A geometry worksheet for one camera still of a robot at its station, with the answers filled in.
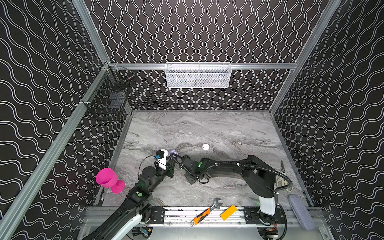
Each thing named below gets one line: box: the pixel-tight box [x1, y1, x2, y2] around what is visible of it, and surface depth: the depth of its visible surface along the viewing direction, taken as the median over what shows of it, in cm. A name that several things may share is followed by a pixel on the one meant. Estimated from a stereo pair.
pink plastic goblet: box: [96, 168, 126, 194], surface depth 75 cm
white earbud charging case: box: [202, 143, 210, 151], surface depth 100 cm
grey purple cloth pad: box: [287, 193, 316, 231], surface depth 75 cm
